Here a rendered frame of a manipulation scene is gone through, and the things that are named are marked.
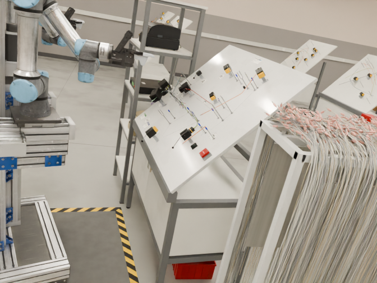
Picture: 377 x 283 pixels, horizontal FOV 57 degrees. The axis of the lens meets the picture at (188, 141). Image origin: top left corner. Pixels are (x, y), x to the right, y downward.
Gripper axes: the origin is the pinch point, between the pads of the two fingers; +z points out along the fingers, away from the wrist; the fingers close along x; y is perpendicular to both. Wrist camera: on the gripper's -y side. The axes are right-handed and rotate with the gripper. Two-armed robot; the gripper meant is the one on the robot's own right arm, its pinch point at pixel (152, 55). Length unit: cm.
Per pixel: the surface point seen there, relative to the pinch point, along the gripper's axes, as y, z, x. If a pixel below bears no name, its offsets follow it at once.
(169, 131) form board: 50, 20, -65
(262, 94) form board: 11, 69, -33
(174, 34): -19, 17, -130
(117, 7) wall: -97, -93, -766
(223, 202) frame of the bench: 77, 54, -16
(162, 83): 21, 12, -106
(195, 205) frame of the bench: 79, 37, -12
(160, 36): -15, 6, -127
